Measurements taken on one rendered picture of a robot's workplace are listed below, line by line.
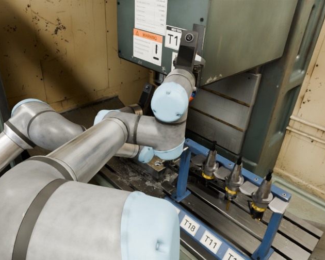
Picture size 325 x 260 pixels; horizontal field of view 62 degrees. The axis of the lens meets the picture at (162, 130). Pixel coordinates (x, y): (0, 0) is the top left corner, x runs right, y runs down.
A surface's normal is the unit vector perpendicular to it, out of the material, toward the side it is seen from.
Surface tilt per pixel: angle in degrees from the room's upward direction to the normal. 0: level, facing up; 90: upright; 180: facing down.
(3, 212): 30
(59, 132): 56
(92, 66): 90
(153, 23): 90
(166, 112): 90
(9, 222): 35
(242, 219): 0
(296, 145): 90
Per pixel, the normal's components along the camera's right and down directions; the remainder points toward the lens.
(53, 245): -0.11, -0.25
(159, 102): -0.24, 0.48
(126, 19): -0.70, 0.33
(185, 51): -0.22, -0.02
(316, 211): 0.06, -0.86
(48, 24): 0.71, 0.40
